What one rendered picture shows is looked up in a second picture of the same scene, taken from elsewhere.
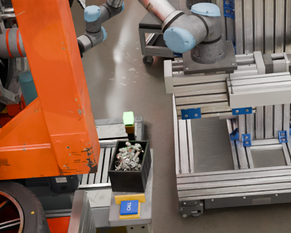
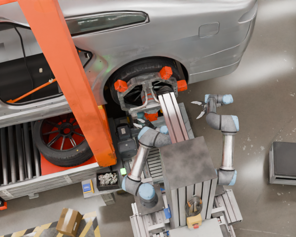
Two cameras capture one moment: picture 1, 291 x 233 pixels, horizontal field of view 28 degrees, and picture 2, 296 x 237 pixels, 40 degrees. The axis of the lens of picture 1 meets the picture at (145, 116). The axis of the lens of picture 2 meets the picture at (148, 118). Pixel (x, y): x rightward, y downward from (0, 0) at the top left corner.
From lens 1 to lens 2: 3.11 m
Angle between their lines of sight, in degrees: 54
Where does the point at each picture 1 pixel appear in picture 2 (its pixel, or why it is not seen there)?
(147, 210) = (88, 195)
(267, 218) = not seen: outside the picture
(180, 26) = (126, 182)
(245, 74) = (145, 221)
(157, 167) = not seen: hidden behind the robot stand
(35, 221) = (72, 153)
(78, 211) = (93, 166)
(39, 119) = not seen: hidden behind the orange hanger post
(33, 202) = (82, 148)
